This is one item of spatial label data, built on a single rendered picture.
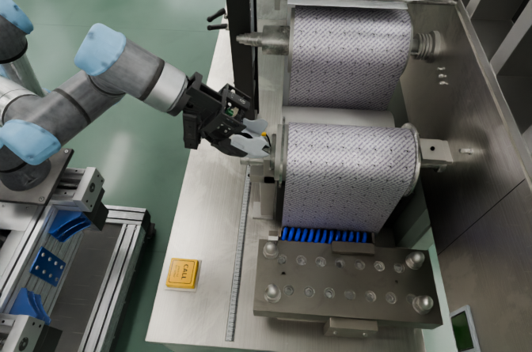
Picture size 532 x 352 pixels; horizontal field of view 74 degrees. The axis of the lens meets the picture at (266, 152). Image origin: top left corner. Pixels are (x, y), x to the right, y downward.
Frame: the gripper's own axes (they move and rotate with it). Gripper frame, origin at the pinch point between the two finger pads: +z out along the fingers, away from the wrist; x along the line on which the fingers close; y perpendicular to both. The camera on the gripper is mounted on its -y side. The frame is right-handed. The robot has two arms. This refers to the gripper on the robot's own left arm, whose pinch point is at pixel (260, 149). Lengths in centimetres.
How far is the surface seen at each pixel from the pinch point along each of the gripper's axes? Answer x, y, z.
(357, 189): -5.1, 9.2, 17.7
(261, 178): 2.1, -11.1, 9.0
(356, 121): 12.1, 10.4, 18.0
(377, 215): -5.1, 5.2, 29.7
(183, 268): -14.1, -38.9, 7.4
